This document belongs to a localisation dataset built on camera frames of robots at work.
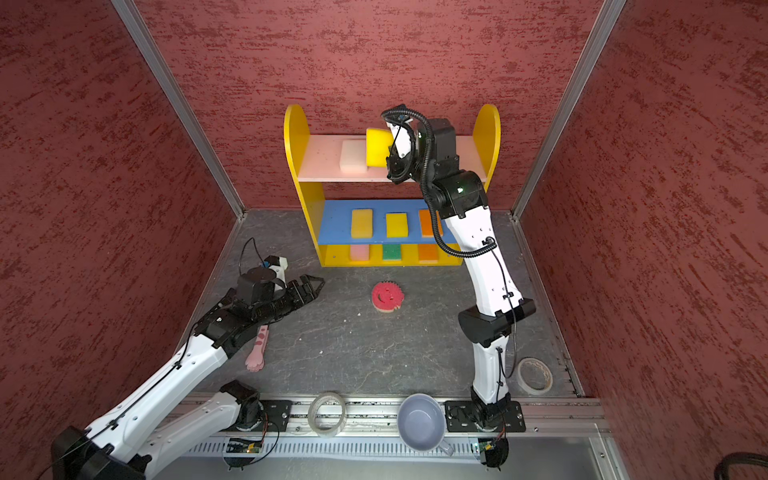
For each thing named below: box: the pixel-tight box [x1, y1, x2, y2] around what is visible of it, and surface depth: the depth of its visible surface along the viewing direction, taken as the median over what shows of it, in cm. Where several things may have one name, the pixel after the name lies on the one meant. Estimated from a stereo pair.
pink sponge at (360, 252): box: [350, 244, 370, 262], surface depth 105 cm
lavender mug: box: [397, 393, 454, 456], surface depth 72 cm
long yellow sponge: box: [351, 209, 373, 239], surface depth 97 cm
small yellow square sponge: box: [385, 213, 409, 238], surface depth 97 cm
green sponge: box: [383, 244, 401, 261], surface depth 106 cm
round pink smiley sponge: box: [372, 281, 404, 312], surface depth 96 cm
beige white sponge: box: [339, 140, 367, 173], surface depth 76 cm
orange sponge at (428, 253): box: [418, 244, 439, 263], surface depth 106 cm
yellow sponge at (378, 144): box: [366, 128, 394, 167], surface depth 68 cm
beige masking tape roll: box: [517, 357, 553, 396], surface depth 81 cm
